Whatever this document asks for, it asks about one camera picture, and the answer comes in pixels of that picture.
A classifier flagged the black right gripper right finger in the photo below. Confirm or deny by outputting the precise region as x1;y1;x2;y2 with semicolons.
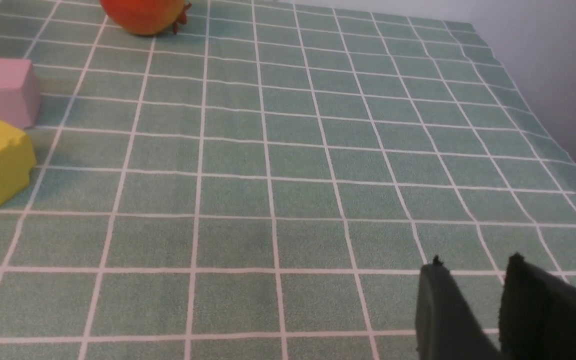
498;253;576;360

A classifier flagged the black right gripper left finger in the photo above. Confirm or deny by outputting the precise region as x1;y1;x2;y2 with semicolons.
414;255;503;360

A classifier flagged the green checkered tablecloth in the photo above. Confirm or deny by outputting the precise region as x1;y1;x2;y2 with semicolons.
0;0;576;360

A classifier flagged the red tomato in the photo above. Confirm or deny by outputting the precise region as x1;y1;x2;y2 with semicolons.
99;0;192;36

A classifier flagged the pink cube block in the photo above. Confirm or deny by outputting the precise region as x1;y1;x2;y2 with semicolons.
0;57;42;130

